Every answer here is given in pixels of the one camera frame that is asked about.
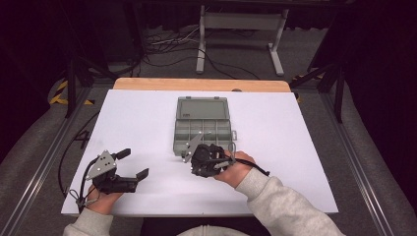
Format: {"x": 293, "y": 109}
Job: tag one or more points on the white metal stand frame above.
{"x": 241, "y": 21}

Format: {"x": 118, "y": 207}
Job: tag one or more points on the gray transparent plastic organizer box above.
{"x": 201, "y": 109}

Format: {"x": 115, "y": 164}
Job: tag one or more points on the yellow black floor tape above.
{"x": 60, "y": 95}

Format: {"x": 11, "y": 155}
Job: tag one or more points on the person's torso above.
{"x": 209, "y": 231}

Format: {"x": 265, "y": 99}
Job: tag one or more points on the person's right hand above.
{"x": 237, "y": 172}

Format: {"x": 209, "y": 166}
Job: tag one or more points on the person's left hand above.
{"x": 100, "y": 201}

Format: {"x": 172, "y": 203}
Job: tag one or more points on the white table cover sheet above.
{"x": 268, "y": 137}

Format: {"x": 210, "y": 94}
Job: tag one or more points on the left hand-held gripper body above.
{"x": 103, "y": 167}

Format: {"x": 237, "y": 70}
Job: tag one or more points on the black tripod stand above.
{"x": 73, "y": 78}
{"x": 337, "y": 85}

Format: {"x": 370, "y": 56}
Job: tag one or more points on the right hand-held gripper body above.
{"x": 206, "y": 160}

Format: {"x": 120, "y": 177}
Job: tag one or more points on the aluminium floor rail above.
{"x": 357, "y": 170}
{"x": 39, "y": 170}

